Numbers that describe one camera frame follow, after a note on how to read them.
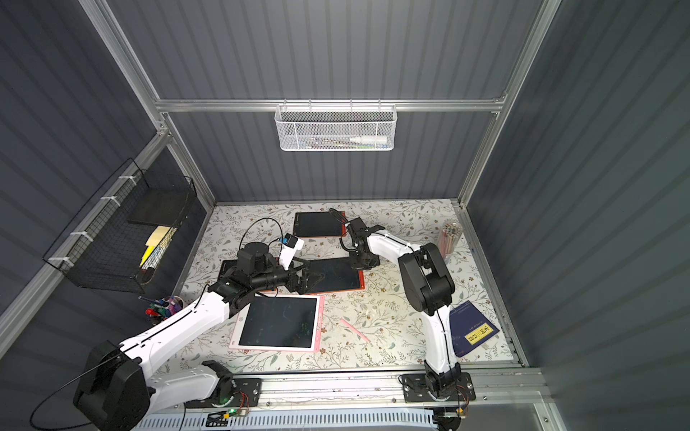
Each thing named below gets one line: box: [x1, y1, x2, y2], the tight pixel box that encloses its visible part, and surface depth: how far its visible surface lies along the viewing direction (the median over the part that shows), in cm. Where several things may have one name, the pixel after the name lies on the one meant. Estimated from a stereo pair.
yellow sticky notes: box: [139, 225, 171, 268], surface depth 75 cm
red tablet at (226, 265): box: [218, 259, 239, 280], surface depth 102 cm
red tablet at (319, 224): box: [292, 211, 347, 238], surface depth 116 cm
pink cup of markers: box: [138, 295, 185, 325], surface depth 78 cm
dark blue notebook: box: [449, 299, 501, 358], surface depth 84 cm
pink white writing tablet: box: [229, 292, 325, 353], surface depth 89 cm
